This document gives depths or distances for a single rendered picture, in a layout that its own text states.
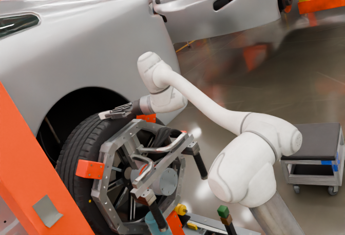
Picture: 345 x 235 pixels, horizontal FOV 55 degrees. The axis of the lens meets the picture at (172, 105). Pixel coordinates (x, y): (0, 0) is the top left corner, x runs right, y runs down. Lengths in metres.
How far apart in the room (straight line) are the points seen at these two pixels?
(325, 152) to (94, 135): 1.46
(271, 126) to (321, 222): 1.40
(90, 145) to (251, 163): 0.83
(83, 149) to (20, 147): 0.43
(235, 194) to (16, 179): 0.70
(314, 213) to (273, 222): 1.38
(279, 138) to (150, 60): 0.61
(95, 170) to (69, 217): 0.25
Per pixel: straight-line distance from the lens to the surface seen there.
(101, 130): 1.57
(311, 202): 2.49
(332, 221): 2.37
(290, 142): 1.02
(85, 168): 1.45
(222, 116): 1.18
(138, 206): 1.93
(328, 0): 4.75
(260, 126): 1.03
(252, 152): 0.96
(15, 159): 1.19
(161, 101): 1.42
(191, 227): 2.34
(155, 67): 1.33
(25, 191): 1.22
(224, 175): 0.93
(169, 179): 1.57
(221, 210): 1.60
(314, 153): 2.33
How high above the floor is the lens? 1.72
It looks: 22 degrees down
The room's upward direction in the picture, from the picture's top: 22 degrees counter-clockwise
